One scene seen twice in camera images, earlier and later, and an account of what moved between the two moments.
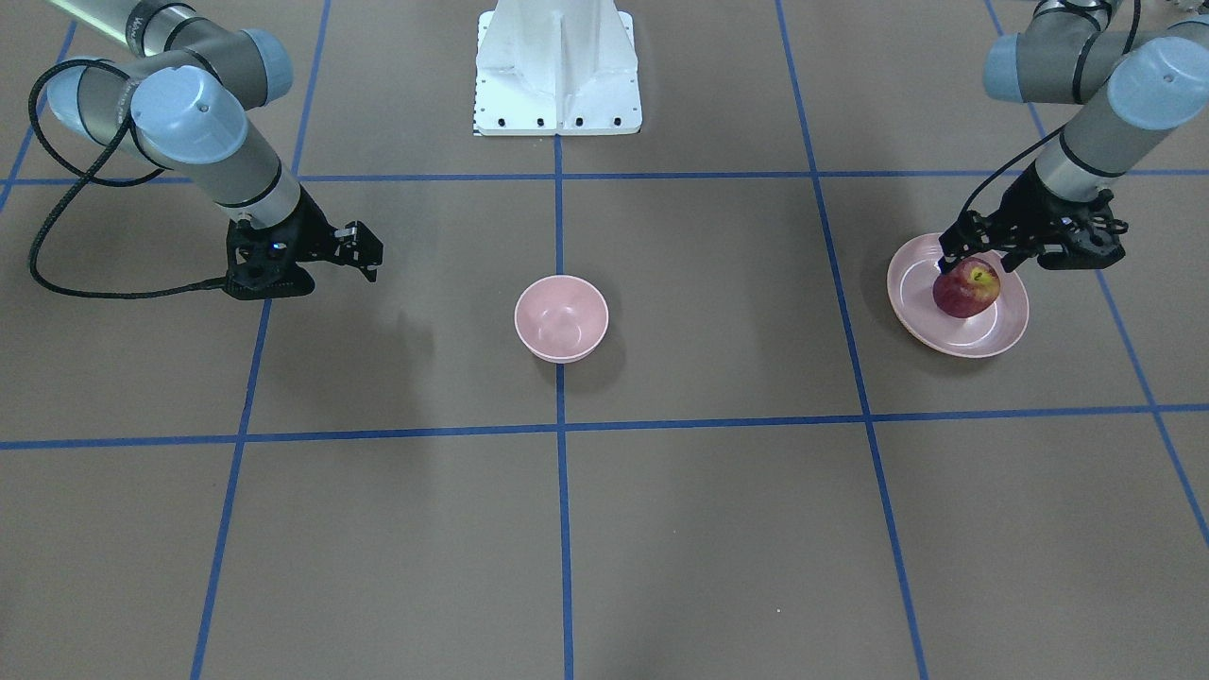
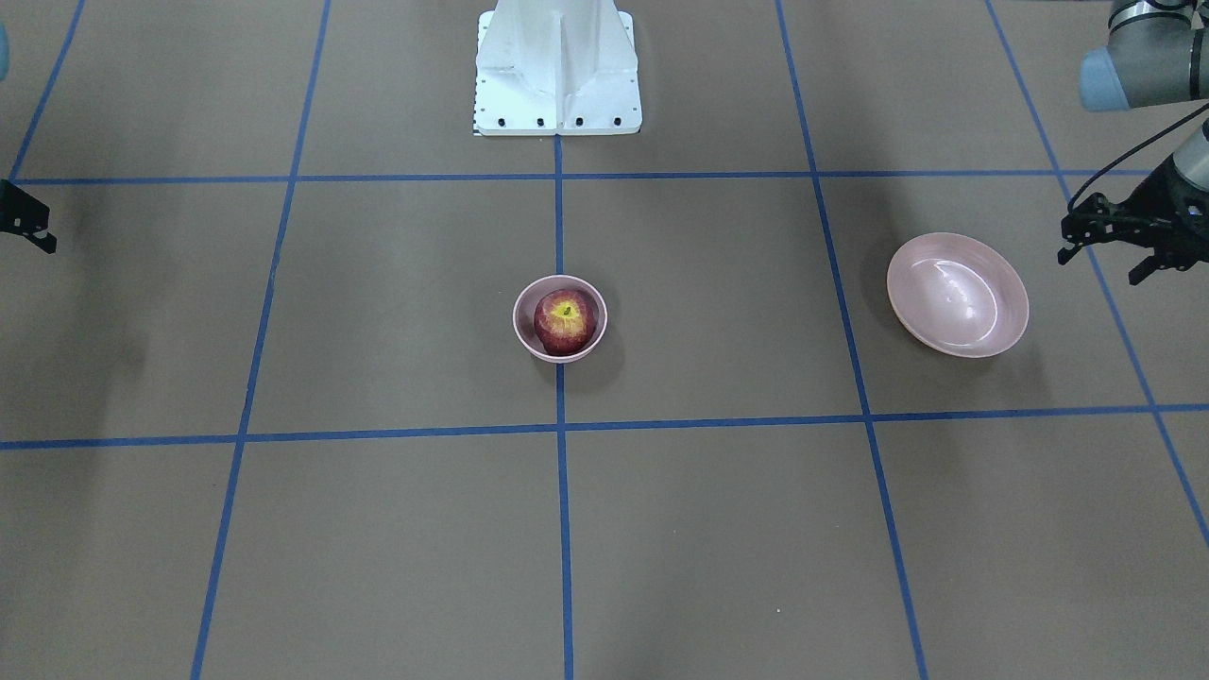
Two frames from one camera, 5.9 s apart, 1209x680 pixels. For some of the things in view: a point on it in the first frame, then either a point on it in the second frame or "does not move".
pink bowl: (561, 318) does not move
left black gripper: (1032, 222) to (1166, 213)
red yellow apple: (969, 287) to (566, 321)
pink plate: (910, 285) does not move
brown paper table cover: (757, 476) does not move
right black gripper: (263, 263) to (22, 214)
